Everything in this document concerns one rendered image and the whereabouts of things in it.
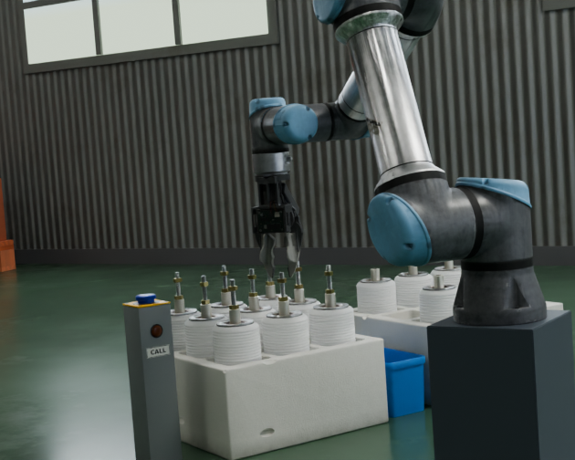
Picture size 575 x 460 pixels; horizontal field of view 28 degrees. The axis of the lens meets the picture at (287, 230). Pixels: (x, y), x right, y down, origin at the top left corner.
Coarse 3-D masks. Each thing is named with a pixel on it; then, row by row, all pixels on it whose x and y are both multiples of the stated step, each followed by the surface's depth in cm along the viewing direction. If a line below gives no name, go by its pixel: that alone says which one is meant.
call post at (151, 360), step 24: (144, 312) 220; (168, 312) 222; (144, 336) 220; (168, 336) 223; (144, 360) 220; (168, 360) 223; (144, 384) 220; (168, 384) 223; (144, 408) 221; (168, 408) 223; (144, 432) 222; (168, 432) 223; (144, 456) 223; (168, 456) 223
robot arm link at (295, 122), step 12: (276, 108) 224; (288, 108) 217; (300, 108) 217; (312, 108) 222; (324, 108) 223; (264, 120) 225; (276, 120) 219; (288, 120) 216; (300, 120) 217; (312, 120) 218; (324, 120) 221; (264, 132) 225; (276, 132) 220; (288, 132) 217; (300, 132) 217; (312, 132) 218; (324, 132) 222
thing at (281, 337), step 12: (264, 324) 234; (276, 324) 232; (288, 324) 232; (300, 324) 233; (264, 336) 235; (276, 336) 232; (288, 336) 232; (300, 336) 233; (264, 348) 236; (276, 348) 233; (288, 348) 232; (300, 348) 233
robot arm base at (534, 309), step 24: (480, 264) 182; (504, 264) 180; (528, 264) 182; (480, 288) 181; (504, 288) 180; (528, 288) 181; (456, 312) 185; (480, 312) 181; (504, 312) 179; (528, 312) 180
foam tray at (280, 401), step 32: (320, 352) 232; (352, 352) 237; (192, 384) 232; (224, 384) 220; (256, 384) 224; (288, 384) 228; (320, 384) 232; (352, 384) 237; (384, 384) 242; (192, 416) 233; (224, 416) 222; (256, 416) 224; (288, 416) 228; (320, 416) 233; (352, 416) 237; (384, 416) 242; (224, 448) 223; (256, 448) 224
